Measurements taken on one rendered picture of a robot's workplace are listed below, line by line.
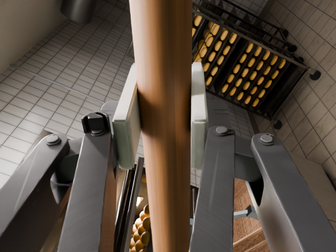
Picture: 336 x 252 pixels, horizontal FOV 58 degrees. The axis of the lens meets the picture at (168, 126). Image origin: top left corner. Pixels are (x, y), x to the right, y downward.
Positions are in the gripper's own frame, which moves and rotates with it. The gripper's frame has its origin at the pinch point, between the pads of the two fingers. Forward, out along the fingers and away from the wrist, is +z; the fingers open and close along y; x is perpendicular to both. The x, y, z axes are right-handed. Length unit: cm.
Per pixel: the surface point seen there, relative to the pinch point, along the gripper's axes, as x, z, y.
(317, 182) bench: -142, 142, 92
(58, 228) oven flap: -122, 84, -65
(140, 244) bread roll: -169, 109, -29
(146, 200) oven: -169, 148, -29
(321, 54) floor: -105, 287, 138
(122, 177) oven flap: -133, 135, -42
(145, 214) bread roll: -164, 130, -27
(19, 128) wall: -101, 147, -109
